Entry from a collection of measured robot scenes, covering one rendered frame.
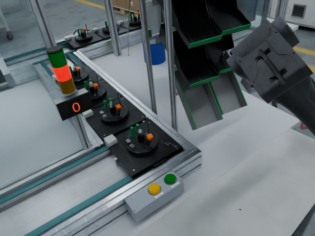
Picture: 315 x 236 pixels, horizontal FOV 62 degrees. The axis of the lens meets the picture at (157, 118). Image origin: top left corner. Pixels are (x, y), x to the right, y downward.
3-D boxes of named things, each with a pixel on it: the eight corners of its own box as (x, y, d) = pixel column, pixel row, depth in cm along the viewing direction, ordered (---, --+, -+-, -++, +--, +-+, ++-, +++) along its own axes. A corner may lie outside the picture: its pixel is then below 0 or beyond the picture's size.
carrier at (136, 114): (148, 120, 125) (146, 98, 117) (103, 143, 115) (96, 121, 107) (124, 99, 141) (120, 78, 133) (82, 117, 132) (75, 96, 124)
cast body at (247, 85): (258, 91, 101) (266, 79, 95) (248, 94, 100) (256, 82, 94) (246, 75, 105) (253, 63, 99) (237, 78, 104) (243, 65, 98)
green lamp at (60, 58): (69, 64, 85) (64, 50, 82) (54, 70, 83) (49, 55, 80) (64, 59, 89) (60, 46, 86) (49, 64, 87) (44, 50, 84)
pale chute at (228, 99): (242, 107, 121) (247, 105, 116) (218, 116, 117) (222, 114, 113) (219, 51, 123) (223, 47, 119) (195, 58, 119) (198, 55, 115)
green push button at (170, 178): (178, 181, 95) (177, 178, 94) (169, 187, 94) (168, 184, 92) (171, 174, 98) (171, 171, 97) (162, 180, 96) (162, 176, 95)
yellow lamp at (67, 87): (78, 90, 91) (74, 78, 88) (63, 96, 89) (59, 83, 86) (72, 85, 95) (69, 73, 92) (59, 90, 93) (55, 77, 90)
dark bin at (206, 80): (218, 79, 104) (223, 67, 97) (189, 89, 100) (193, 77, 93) (185, 31, 115) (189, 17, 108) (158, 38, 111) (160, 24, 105)
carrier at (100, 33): (130, 32, 219) (128, 17, 211) (104, 40, 209) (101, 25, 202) (117, 25, 235) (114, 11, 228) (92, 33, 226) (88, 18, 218)
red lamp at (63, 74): (73, 78, 88) (69, 64, 85) (59, 83, 86) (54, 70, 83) (69, 72, 92) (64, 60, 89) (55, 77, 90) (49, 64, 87)
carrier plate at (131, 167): (183, 150, 108) (182, 146, 106) (132, 179, 98) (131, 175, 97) (150, 121, 124) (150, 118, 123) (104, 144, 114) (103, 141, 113)
